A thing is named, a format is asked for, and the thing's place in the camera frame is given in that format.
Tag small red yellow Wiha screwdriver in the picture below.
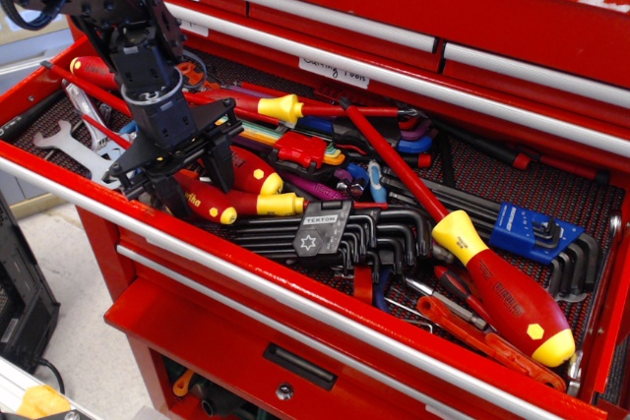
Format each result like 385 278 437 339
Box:
81 114 238 225

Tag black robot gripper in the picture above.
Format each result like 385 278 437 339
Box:
109 69 241 219

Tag red tool chest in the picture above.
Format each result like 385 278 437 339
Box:
43 0 630 420

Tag flat steel open wrench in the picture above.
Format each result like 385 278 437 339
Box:
33 120 121 189

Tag black equipment case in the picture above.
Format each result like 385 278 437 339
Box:
1 201 60 373

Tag medium red yellow screwdriver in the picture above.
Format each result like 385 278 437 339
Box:
40 61 284 195

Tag back-left red yellow screwdriver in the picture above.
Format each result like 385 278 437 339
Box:
70 56 118 91

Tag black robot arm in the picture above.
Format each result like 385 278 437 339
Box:
1 0 242 218

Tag front red yellow screwdriver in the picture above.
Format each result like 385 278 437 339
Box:
228 191 390 217

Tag black Tekton torx key set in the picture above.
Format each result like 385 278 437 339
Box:
227 201 432 283

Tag orange flat plastic tool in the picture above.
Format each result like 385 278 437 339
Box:
416 296 567 391

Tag open red tool drawer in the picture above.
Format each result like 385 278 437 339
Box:
1 36 629 419

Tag blue holder hex key set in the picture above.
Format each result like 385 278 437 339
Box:
381 171 601 301

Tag large red yellow screwdriver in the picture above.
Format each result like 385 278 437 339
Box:
341 98 576 367

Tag red holder coloured hex keys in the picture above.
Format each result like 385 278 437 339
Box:
235 120 346 171

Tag small red black screwdriver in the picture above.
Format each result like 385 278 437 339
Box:
433 266 490 330

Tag back-centre red yellow screwdriver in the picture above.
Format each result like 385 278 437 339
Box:
184 88 414 126

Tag black red long tool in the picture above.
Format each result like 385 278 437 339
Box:
433 119 609 184

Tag chrome adjustable wrench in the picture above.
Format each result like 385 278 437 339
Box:
63 82 131 162

